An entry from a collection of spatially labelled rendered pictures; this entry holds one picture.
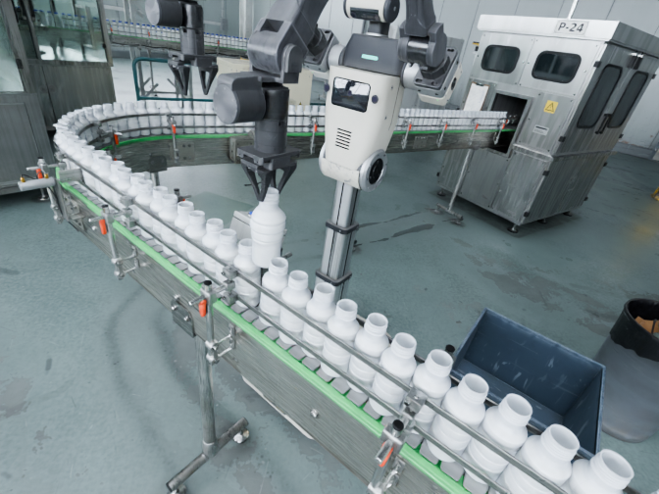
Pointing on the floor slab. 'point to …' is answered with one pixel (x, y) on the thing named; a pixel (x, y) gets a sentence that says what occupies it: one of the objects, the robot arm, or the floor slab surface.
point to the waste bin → (632, 374)
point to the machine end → (550, 111)
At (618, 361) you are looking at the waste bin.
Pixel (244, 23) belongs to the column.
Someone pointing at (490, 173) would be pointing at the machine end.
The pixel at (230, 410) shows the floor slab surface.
